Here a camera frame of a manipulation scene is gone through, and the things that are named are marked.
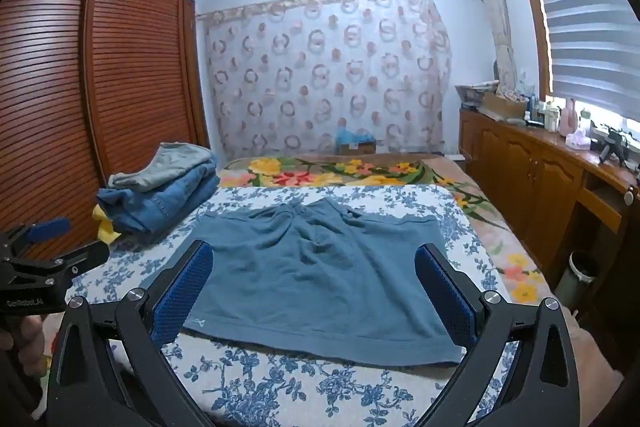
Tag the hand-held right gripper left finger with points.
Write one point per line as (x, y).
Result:
(182, 292)

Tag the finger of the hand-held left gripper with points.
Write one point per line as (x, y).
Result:
(75, 262)
(47, 229)

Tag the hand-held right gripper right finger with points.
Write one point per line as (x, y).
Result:
(445, 292)

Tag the blue t-shirt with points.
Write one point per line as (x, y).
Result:
(320, 272)

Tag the folded grey pants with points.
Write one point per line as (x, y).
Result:
(167, 164)

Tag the person's left hand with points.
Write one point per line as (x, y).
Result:
(32, 344)

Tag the yellow cloth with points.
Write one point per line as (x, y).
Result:
(107, 224)

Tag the folded blue denim jeans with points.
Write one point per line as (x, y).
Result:
(160, 202)

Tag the dark round trash bin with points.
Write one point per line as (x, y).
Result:
(575, 279)

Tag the blue floral white bedspread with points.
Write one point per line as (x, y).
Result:
(280, 387)

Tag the long wooden cabinet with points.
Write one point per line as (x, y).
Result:
(540, 177)

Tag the brown louvred wooden wardrobe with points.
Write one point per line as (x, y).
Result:
(90, 82)

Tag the cardboard box with blue bags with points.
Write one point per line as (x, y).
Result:
(355, 141)

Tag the open cardboard box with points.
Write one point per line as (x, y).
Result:
(505, 107)

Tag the pink tissue box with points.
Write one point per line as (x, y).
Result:
(579, 140)

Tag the stack of printed boxes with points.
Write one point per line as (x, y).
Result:
(477, 91)

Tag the white bottle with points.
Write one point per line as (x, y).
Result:
(552, 117)

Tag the pink bottle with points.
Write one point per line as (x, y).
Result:
(568, 119)

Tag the small black tripod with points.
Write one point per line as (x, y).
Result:
(611, 144)

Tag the sheer curtain with pink rings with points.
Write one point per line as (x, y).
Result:
(325, 72)

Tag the beige tied curtain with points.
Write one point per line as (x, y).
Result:
(495, 22)

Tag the grey striped window blind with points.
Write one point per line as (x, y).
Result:
(585, 7)

